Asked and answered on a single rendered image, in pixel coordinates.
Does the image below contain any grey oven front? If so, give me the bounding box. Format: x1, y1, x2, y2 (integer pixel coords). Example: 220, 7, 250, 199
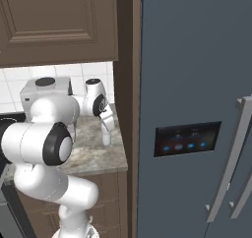
0, 181, 37, 238

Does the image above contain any plain blue-grey fridge door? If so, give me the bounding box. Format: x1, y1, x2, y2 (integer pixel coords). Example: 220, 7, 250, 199
204, 143, 252, 238

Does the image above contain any brown lower cupboard front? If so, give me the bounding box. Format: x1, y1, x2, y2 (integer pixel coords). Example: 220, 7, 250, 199
17, 171, 129, 238

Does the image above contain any brown upper cupboard door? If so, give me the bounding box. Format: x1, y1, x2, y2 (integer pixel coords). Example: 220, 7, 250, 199
0, 0, 119, 69

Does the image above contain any blue-grey fridge door with display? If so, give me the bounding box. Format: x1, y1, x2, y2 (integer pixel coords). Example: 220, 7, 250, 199
137, 0, 252, 238

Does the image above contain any black hob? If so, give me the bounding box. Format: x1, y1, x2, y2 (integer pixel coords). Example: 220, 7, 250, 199
0, 112, 28, 166

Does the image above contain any brown tall side panel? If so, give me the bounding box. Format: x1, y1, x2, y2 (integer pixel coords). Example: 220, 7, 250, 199
112, 0, 143, 238

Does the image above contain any grey box appliance black lid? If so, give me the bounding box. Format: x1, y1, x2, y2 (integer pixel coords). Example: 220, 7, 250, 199
19, 77, 74, 122

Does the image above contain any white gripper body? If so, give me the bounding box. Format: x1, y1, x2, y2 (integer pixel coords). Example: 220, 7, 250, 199
98, 111, 117, 148

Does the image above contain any long grey fridge door handle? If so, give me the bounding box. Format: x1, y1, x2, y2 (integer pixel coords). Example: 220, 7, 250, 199
205, 95, 252, 224

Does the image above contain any short grey fridge door handle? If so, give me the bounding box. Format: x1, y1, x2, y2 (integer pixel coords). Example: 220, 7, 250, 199
228, 174, 252, 220

